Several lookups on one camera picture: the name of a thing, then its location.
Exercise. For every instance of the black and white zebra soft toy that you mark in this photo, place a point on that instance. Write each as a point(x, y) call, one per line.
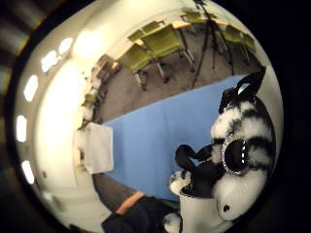
point(241, 129)

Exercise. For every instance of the ceiling light panel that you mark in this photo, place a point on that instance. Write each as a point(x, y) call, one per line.
point(31, 87)
point(65, 45)
point(49, 60)
point(21, 128)
point(27, 172)

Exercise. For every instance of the large green chair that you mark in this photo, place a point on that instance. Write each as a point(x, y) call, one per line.
point(162, 42)

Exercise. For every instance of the black camera tripod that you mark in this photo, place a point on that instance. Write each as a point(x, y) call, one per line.
point(210, 35)

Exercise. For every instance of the shelf with plants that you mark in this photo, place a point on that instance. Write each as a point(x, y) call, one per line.
point(97, 87)

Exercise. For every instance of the wooden desk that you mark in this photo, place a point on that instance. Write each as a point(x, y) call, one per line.
point(176, 25)
point(207, 19)

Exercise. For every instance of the white cup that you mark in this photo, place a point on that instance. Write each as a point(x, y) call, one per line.
point(197, 213)

